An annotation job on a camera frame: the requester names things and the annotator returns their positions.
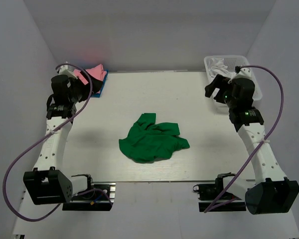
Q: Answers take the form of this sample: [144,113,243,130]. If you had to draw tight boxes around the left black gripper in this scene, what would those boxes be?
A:
[69,70,104,104]

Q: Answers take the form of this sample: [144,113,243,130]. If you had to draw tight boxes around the green t shirt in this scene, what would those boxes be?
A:
[119,113,190,163]

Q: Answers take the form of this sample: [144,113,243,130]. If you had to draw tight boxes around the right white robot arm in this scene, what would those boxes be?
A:
[205,75,299,215]

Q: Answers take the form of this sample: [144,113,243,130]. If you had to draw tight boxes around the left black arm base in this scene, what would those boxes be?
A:
[62,182,116,212]

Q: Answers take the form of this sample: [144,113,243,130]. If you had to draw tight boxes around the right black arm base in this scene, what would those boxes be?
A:
[192,173,246,213]

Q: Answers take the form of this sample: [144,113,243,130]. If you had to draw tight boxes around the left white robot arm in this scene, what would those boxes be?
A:
[23,66,95,205]

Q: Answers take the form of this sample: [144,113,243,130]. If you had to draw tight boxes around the white crumpled t shirt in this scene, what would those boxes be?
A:
[207,58,235,80]

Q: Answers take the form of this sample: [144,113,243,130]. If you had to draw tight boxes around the blue folded t shirt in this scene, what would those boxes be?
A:
[92,70,109,98]

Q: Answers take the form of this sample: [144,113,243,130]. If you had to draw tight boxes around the white plastic basket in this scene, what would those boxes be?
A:
[204,55,263,108]

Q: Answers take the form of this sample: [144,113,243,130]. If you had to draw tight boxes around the pink folded t shirt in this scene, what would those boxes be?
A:
[73,64,107,85]

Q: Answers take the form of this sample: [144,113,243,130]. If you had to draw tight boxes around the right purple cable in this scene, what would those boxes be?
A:
[203,65,285,214]

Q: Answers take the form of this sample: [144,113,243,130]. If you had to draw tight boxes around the purple cable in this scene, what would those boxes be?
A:
[2,63,113,222]
[203,65,285,214]

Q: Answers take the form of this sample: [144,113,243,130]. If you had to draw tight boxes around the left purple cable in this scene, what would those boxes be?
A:
[2,63,113,222]

